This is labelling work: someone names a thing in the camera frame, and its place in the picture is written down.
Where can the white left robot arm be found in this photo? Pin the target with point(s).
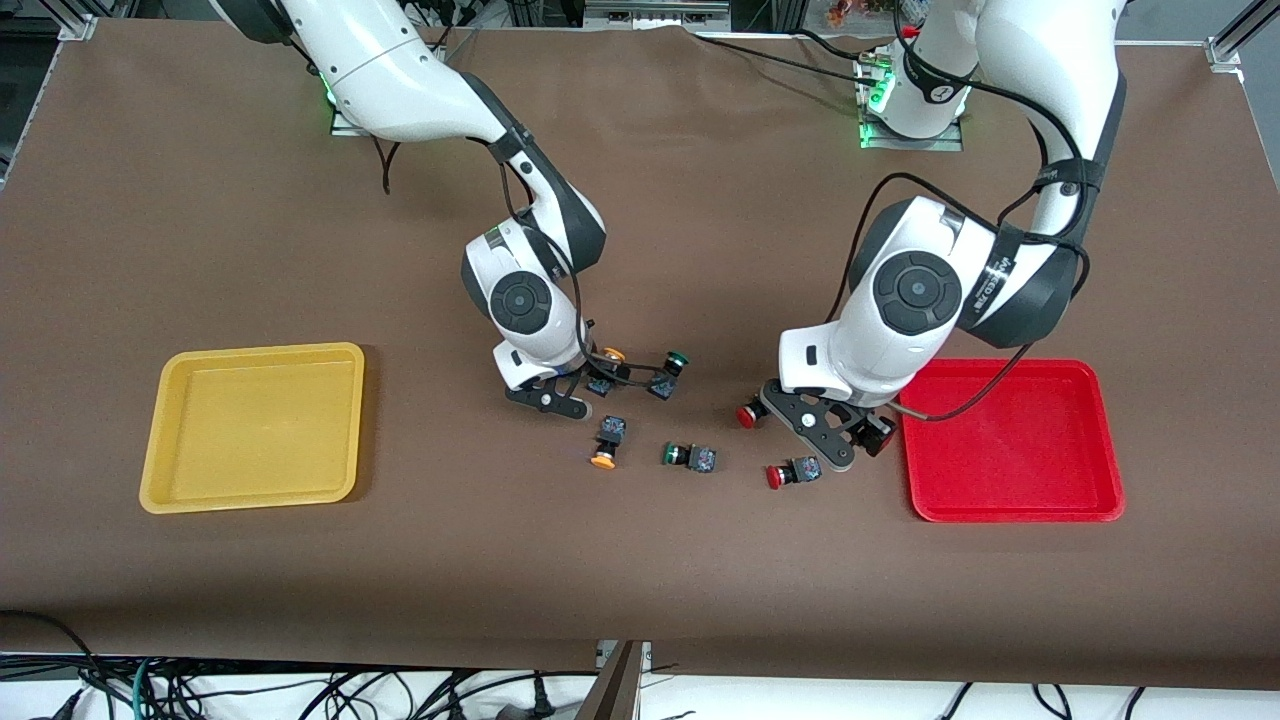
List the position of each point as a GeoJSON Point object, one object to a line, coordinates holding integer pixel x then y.
{"type": "Point", "coordinates": [1050, 80]}

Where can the grey background equipment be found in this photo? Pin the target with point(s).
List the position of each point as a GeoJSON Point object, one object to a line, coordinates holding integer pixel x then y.
{"type": "Point", "coordinates": [655, 10]}

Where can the green push button switch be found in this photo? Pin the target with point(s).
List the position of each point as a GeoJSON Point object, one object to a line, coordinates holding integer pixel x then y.
{"type": "Point", "coordinates": [700, 459]}
{"type": "Point", "coordinates": [662, 385]}

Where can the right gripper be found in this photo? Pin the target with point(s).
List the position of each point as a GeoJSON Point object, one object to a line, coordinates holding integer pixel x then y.
{"type": "Point", "coordinates": [601, 376]}

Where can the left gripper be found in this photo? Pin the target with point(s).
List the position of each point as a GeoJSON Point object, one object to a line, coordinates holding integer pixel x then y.
{"type": "Point", "coordinates": [877, 429]}

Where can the yellow push button switch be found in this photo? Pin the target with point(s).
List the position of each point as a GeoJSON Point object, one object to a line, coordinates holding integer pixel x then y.
{"type": "Point", "coordinates": [611, 430]}
{"type": "Point", "coordinates": [612, 355]}

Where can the red plastic tray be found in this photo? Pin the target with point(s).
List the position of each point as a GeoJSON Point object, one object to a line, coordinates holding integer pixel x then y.
{"type": "Point", "coordinates": [1030, 470]}

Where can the brown wooden board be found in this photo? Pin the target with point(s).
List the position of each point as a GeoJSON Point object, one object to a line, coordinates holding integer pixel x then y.
{"type": "Point", "coordinates": [615, 695]}

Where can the colourful background item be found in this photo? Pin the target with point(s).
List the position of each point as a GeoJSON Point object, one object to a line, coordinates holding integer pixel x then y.
{"type": "Point", "coordinates": [860, 12]}

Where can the brown table cover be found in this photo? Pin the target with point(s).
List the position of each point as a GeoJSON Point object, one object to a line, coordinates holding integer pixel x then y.
{"type": "Point", "coordinates": [640, 560]}

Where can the yellow plastic tray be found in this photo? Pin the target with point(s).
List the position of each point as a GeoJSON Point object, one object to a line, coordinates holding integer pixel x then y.
{"type": "Point", "coordinates": [250, 430]}

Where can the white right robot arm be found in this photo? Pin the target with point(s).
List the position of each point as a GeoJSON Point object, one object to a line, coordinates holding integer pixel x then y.
{"type": "Point", "coordinates": [400, 80]}

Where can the small metal bracket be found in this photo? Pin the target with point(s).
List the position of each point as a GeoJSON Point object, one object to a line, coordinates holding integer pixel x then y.
{"type": "Point", "coordinates": [646, 655]}

